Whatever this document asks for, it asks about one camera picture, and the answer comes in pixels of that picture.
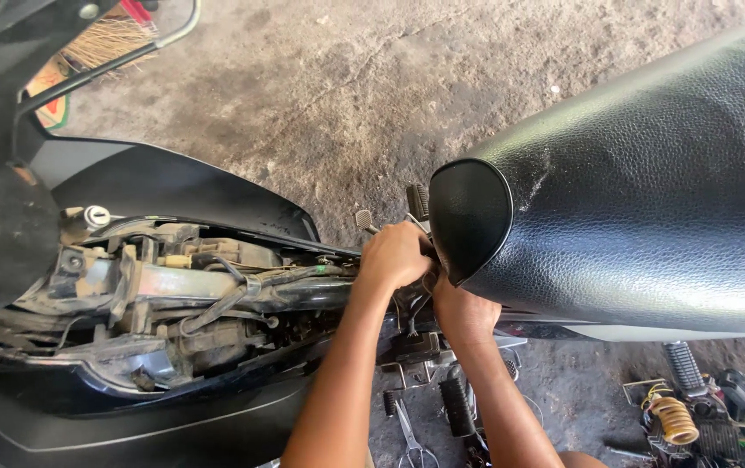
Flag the person's left hand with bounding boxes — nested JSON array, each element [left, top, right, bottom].
[[354, 222, 438, 297]]

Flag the person's right hand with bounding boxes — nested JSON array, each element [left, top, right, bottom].
[[433, 274, 502, 352]]

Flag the black leather motorcycle seat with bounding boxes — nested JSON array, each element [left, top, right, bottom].
[[429, 13, 745, 335]]

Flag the black rubber footpeg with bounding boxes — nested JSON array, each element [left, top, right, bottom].
[[406, 183, 430, 222], [439, 377, 477, 438]]

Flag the metal foot lever pedal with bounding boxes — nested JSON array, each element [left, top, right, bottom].
[[354, 208, 383, 236]]

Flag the black wiring harness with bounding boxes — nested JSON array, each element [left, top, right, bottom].
[[177, 253, 360, 335]]

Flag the steel scissors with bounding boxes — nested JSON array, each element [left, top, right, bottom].
[[393, 398, 441, 468]]

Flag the person's knee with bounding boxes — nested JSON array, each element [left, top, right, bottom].
[[557, 451, 608, 468]]

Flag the black motorcycle body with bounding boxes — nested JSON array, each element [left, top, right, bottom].
[[0, 0, 529, 468]]

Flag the grey ribbed rear footpeg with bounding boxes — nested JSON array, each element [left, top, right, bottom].
[[664, 341, 708, 397]]

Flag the yellow coil spring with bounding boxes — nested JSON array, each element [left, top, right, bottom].
[[651, 395, 700, 446]]

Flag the chrome key lock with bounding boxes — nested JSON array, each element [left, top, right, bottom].
[[83, 205, 112, 230]]

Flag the grey metal guard bar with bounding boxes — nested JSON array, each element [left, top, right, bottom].
[[15, 0, 203, 118]]

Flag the heap of electrical parts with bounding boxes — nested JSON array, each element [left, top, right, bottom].
[[622, 369, 745, 468]]

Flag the straw broom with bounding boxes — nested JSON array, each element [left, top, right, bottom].
[[60, 0, 160, 74]]

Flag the colourful printed carton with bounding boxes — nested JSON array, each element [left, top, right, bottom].
[[24, 55, 73, 131]]

